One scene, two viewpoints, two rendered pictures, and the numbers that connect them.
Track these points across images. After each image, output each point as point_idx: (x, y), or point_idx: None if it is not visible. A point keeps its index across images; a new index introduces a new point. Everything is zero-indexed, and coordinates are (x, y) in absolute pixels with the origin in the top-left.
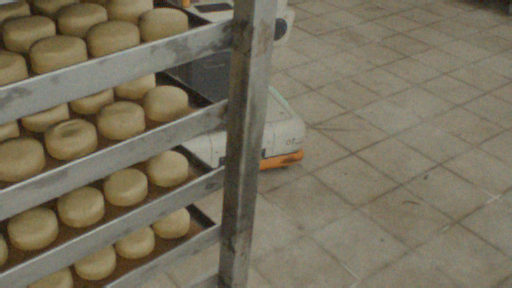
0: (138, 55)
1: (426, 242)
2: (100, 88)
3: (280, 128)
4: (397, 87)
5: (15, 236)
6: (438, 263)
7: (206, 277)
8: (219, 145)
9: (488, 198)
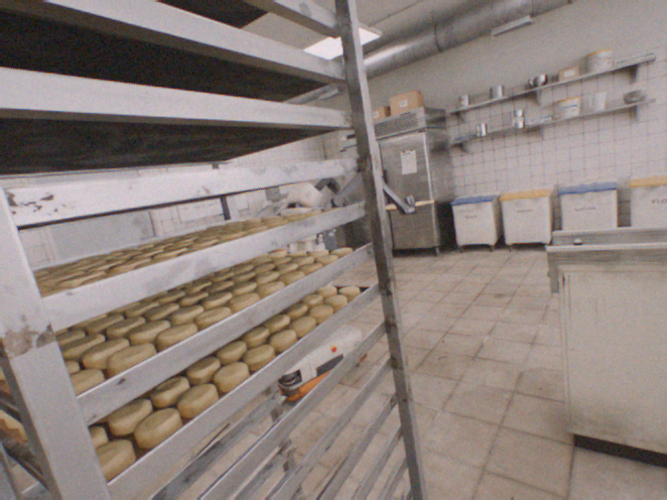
0: (331, 164)
1: (465, 374)
2: (321, 177)
3: (347, 336)
4: (400, 305)
5: (286, 280)
6: (478, 382)
7: (379, 323)
8: (314, 359)
9: (483, 339)
